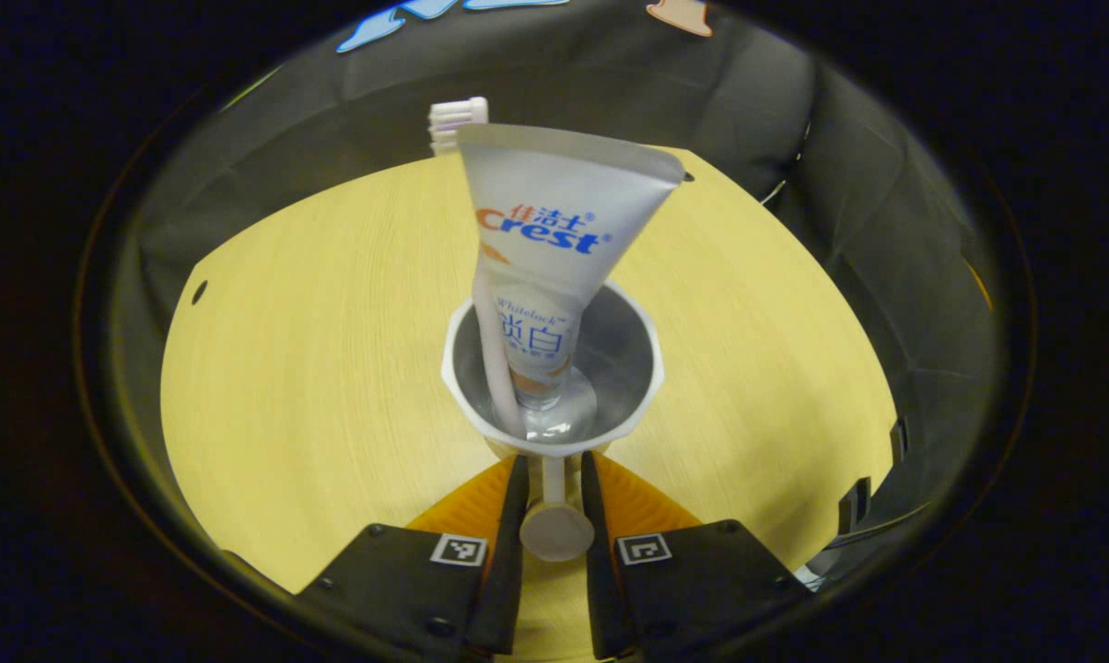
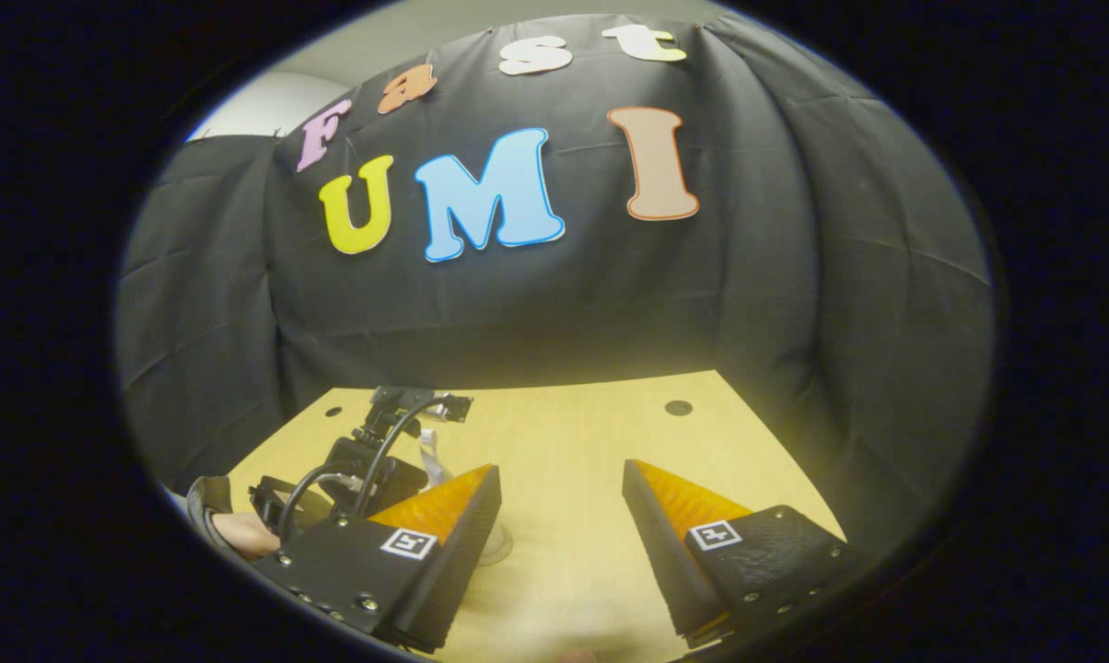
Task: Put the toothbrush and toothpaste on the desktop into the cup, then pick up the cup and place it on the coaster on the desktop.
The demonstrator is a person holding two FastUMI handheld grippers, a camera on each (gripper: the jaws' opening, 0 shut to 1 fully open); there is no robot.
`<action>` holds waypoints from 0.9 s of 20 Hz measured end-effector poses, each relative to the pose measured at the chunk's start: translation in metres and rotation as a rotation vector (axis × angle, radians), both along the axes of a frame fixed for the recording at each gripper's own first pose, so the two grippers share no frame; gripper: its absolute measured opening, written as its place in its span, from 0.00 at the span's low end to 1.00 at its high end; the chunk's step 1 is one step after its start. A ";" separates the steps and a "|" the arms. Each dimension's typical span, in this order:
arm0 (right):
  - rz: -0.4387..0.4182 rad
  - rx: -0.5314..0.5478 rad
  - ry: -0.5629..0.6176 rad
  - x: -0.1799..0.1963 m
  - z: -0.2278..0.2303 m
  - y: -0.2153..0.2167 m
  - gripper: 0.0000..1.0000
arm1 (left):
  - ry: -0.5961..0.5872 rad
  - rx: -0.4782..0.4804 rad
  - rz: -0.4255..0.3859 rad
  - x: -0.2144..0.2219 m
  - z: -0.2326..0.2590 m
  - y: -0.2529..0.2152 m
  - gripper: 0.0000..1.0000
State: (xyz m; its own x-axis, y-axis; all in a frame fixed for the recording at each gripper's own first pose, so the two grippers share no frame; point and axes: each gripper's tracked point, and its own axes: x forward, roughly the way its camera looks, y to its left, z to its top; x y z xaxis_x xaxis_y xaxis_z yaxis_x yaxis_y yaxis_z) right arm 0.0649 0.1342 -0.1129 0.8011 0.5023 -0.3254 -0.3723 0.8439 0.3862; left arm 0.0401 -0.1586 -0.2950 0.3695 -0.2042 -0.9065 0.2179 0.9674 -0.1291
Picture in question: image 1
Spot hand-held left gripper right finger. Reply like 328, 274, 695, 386
580, 451, 813, 662

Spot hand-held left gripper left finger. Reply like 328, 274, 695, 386
292, 453, 530, 659

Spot white cup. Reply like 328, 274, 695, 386
440, 281, 666, 563

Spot white toothpaste tube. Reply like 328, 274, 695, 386
455, 124, 686, 415

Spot white toothbrush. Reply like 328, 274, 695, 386
427, 97, 528, 438

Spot light wooden desktop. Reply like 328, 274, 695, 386
160, 147, 898, 662

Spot black backdrop cloth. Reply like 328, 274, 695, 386
112, 0, 1002, 553

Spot dark chair frame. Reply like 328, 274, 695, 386
831, 416, 933, 553

